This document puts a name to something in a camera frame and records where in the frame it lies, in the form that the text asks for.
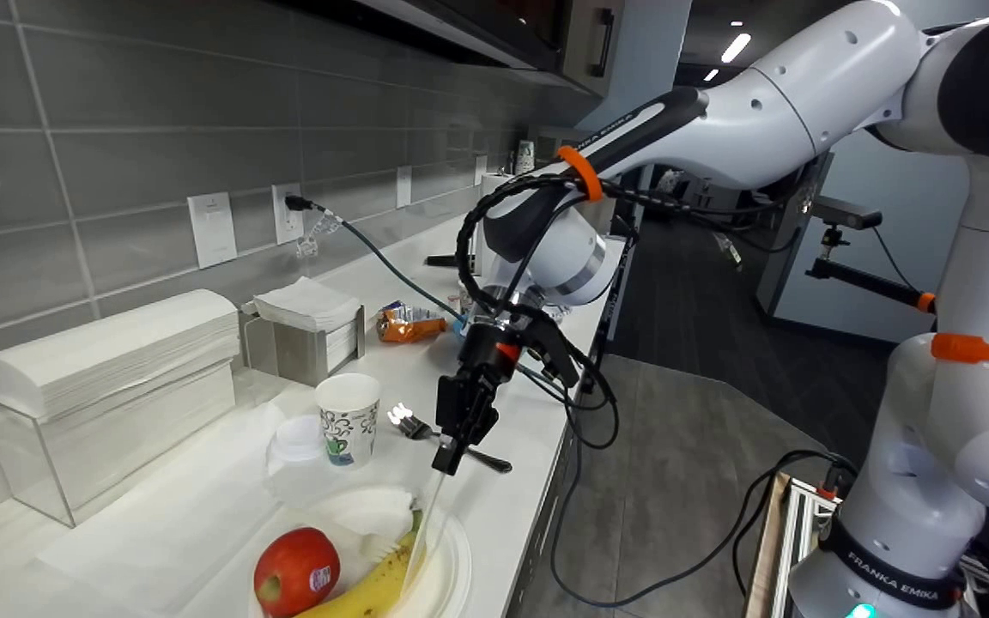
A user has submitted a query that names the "black camera tripod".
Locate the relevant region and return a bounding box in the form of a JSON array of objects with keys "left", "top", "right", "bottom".
[{"left": 804, "top": 197, "right": 939, "bottom": 316}]

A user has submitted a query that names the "clear folded towel dispenser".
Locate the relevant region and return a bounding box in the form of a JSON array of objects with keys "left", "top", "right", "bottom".
[{"left": 0, "top": 286, "right": 243, "bottom": 530}]

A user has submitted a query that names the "dark wall cabinet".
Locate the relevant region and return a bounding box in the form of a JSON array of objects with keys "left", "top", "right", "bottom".
[{"left": 286, "top": 0, "right": 626, "bottom": 96}]

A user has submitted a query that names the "white paper napkin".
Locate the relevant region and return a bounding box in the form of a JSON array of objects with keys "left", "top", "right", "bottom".
[{"left": 264, "top": 410, "right": 332, "bottom": 477}]

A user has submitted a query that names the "printed paper cup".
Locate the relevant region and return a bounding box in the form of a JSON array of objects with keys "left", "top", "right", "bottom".
[{"left": 313, "top": 372, "right": 385, "bottom": 469}]

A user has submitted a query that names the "wooden robot cart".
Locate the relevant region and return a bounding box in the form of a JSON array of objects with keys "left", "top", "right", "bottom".
[{"left": 742, "top": 469, "right": 843, "bottom": 618}]

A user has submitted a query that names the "black power cable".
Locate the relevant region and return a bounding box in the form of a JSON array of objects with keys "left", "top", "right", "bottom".
[{"left": 282, "top": 193, "right": 866, "bottom": 610}]

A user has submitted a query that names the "red apple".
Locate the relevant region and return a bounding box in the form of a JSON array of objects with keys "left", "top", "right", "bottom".
[{"left": 249, "top": 526, "right": 342, "bottom": 618}]

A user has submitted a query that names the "grey napkin holder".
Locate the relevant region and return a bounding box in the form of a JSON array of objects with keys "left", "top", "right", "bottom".
[{"left": 239, "top": 275, "right": 368, "bottom": 389}]

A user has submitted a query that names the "metal fork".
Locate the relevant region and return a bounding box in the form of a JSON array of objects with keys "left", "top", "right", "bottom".
[{"left": 385, "top": 400, "right": 515, "bottom": 477}]

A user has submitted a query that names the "clear plastic knife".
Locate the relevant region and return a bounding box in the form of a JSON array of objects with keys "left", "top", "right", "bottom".
[{"left": 398, "top": 462, "right": 452, "bottom": 604}]

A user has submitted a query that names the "yellow banana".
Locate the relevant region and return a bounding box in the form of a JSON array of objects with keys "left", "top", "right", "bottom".
[{"left": 297, "top": 508, "right": 452, "bottom": 618}]

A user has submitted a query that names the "white plate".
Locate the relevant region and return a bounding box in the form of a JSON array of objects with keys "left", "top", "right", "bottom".
[{"left": 248, "top": 485, "right": 473, "bottom": 618}]

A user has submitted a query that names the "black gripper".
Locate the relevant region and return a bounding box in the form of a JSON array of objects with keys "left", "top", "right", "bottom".
[{"left": 433, "top": 332, "right": 523, "bottom": 477}]

